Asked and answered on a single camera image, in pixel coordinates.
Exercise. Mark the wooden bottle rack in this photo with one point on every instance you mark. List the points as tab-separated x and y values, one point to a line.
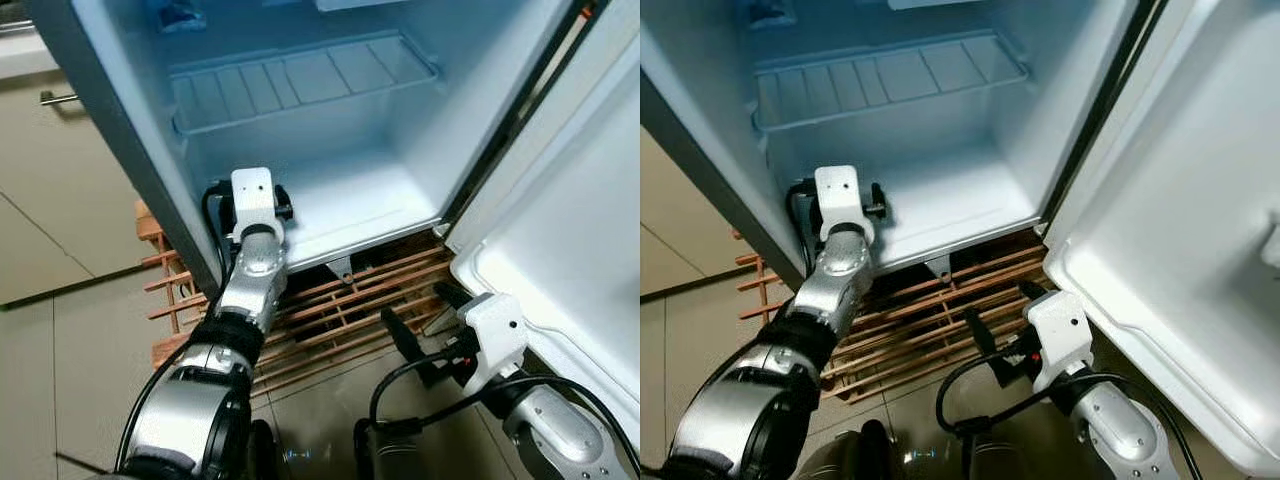
920	320
340	310

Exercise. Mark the robot left leg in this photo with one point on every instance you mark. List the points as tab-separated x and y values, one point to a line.
265	455
850	460

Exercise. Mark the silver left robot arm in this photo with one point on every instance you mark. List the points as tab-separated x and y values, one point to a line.
835	280
250	280

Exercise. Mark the dark grey fridge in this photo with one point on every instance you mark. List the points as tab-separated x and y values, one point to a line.
330	200
950	200

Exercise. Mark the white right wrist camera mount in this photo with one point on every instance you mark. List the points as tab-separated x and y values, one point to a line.
497	335
1062	335

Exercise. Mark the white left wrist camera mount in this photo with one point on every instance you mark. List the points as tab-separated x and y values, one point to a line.
255	200
838	198

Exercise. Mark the beige kitchen counter cabinet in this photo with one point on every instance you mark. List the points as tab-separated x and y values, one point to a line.
680	220
60	200

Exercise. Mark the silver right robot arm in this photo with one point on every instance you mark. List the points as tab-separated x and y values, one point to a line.
1125	430
560	435

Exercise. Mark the robot leg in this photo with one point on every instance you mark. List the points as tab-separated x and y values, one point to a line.
1000	462
850	460
265	455
400	462

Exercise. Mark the fridge door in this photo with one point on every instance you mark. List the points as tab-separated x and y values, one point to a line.
560	200
1180	200

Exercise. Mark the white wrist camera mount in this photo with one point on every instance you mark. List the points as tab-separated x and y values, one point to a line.
838	198
1062	335
255	200
497	335

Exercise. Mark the robot right leg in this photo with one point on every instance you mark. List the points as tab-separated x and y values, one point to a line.
1000	462
400	462

